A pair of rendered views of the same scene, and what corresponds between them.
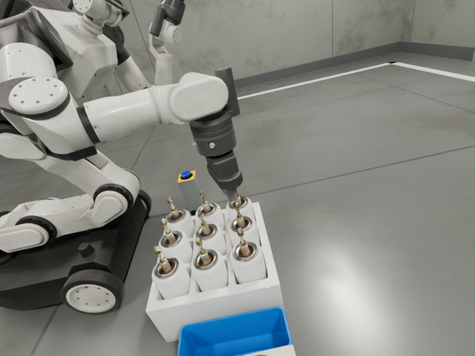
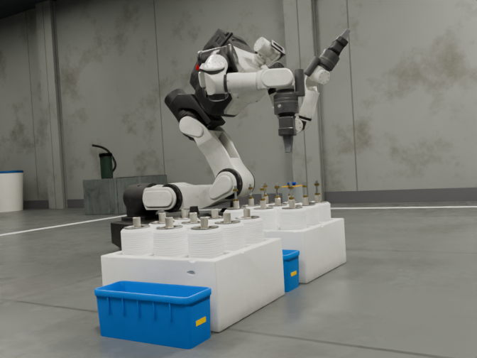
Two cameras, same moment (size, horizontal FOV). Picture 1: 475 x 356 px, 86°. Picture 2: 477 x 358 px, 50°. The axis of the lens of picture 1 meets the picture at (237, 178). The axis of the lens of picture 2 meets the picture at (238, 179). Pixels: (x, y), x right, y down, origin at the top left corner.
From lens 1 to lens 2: 142 cm
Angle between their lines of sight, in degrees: 41
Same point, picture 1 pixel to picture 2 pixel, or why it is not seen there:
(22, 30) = (221, 51)
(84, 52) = (247, 69)
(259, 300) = (287, 246)
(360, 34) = not seen: outside the picture
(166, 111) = (259, 80)
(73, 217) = (196, 194)
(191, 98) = (272, 75)
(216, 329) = not seen: hidden behind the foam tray
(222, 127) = (287, 96)
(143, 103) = (250, 76)
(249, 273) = (287, 219)
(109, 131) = (232, 84)
